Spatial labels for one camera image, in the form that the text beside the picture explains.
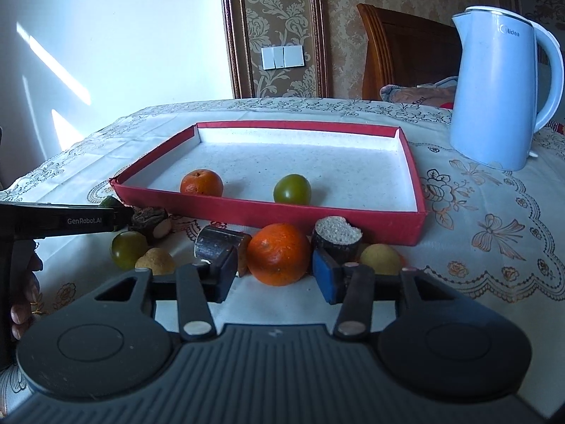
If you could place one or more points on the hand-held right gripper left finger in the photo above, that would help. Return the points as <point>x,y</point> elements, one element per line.
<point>226,271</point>

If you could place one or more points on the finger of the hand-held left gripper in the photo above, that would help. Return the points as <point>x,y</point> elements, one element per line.
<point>121,220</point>

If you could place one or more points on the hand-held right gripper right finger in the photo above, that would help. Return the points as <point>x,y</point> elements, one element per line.
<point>324,276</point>

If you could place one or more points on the green leaf toy piece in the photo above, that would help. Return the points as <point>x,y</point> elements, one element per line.
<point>109,202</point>

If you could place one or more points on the dark brown toy food piece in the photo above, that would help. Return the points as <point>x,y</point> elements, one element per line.
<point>148,223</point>

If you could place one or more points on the green round fruit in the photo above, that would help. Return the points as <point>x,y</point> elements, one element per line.
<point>128,249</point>
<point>291,190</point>

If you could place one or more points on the black sushi roll orange end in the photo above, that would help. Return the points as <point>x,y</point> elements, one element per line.
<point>216,240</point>

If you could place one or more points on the black sushi roll rice top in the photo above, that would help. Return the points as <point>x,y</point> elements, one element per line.
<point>337,234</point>

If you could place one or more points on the large orange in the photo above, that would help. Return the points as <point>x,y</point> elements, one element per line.
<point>278,254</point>

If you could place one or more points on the red shallow cardboard tray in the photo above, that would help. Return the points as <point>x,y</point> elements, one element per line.
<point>309,159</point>

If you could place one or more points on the person's left hand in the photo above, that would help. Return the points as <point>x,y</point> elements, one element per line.
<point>24,304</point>

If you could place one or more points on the small orange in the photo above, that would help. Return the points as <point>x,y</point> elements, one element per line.
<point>201,183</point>

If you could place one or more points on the patterned blanket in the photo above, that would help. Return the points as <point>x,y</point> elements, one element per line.
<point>415,95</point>

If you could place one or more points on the brown wooden headboard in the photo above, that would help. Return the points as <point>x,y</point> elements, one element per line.
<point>406,48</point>

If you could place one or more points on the light blue electric kettle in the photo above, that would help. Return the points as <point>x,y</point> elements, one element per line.
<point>490,97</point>

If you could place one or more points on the brown wall panel frame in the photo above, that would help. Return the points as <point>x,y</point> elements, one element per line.
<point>231,31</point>

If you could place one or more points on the white wall light switch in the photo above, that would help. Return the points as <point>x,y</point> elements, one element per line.
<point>282,57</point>

